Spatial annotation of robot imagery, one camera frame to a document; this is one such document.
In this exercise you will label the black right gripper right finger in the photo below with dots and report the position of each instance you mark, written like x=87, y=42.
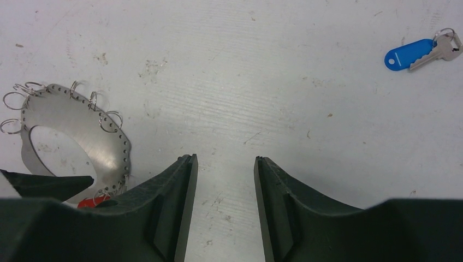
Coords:
x=298, y=223

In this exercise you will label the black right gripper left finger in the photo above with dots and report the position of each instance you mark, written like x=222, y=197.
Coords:
x=147, y=223

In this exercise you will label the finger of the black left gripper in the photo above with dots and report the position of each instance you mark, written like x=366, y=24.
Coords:
x=38, y=186

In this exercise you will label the metal keyring plate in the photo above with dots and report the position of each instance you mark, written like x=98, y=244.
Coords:
x=98, y=132

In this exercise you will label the silver key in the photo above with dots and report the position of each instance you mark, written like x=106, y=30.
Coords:
x=448, y=48

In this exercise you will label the blue key tag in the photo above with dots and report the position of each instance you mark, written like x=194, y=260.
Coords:
x=401, y=58

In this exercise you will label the red key tag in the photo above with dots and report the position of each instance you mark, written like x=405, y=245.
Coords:
x=92, y=202

